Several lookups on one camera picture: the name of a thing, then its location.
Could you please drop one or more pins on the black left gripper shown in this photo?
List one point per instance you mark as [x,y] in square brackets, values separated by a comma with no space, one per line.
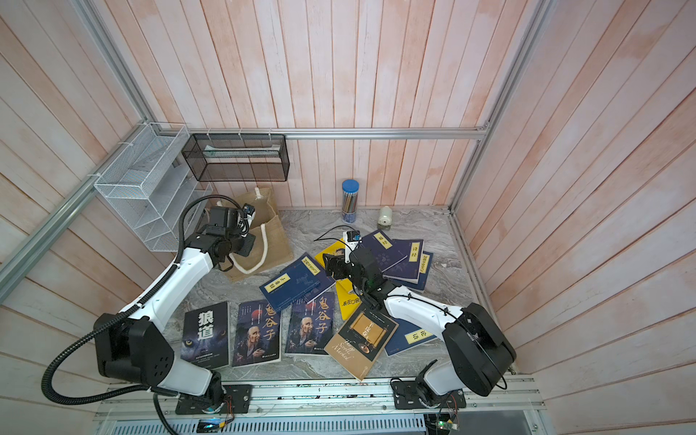
[245,250]

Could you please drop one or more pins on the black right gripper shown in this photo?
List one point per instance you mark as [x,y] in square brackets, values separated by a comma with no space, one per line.
[335,262]

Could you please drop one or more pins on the tan canvas bag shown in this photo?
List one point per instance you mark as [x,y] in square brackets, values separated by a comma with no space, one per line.
[272,247]

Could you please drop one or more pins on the brown black cover book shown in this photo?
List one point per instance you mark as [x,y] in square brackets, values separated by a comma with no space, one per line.
[361,340]

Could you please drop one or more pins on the yellow cartoon book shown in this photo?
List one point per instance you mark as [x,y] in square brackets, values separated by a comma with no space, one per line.
[348,300]
[331,253]

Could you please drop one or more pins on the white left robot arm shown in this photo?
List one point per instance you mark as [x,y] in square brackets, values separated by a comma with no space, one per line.
[134,349]

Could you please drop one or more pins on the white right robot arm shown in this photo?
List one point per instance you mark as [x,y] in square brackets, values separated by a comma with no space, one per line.
[479,353]

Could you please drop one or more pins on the navy book yellow label back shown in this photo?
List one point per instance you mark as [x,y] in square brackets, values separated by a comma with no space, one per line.
[387,252]

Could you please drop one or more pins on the navy book yellow label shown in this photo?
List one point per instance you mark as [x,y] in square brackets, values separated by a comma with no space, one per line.
[387,252]
[425,268]
[409,269]

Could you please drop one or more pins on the navy book yellow label middle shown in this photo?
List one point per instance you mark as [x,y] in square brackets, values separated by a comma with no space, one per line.
[409,269]

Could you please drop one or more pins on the navy book pair upper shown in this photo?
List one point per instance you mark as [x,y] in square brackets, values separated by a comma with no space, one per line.
[307,280]

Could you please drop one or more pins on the navy book pair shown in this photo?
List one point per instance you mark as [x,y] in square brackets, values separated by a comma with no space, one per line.
[307,280]
[272,294]

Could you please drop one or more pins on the navy book yellow label right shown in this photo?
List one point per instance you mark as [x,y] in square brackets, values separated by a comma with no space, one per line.
[425,268]

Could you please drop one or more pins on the old man book right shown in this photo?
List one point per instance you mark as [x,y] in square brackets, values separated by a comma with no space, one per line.
[311,325]

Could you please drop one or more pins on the old man book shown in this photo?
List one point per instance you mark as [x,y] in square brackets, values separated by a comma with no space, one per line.
[257,335]
[311,325]

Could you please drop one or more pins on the navy book pair lower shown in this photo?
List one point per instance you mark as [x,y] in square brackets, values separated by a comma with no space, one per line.
[272,294]

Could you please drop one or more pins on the navy book front right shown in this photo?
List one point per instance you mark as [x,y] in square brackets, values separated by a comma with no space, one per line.
[407,336]

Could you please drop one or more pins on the clear pencil tube blue lid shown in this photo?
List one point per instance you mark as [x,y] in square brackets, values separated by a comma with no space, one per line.
[350,189]

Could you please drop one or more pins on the black wolf book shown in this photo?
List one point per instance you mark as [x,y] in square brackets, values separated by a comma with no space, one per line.
[205,340]

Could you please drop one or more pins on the old man book left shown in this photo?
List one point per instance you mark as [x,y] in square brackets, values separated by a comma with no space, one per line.
[257,335]

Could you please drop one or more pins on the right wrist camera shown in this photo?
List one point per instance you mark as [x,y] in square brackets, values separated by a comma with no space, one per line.
[351,239]

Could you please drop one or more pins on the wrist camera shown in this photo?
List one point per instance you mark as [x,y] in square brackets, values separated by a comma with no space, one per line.
[351,239]
[249,213]

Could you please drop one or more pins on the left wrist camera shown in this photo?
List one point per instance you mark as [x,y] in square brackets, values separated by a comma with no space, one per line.
[249,213]

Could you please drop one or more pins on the black mesh wall basket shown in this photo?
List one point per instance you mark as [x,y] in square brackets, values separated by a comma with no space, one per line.
[237,157]

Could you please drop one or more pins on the white wire mesh shelf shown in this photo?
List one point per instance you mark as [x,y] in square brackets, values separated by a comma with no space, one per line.
[148,184]

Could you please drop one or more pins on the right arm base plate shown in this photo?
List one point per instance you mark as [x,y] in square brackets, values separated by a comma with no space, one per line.
[414,394]

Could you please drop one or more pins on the aluminium front rail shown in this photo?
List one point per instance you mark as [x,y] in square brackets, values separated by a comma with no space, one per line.
[339,396]

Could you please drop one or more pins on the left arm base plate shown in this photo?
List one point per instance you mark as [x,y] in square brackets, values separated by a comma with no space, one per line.
[227,399]

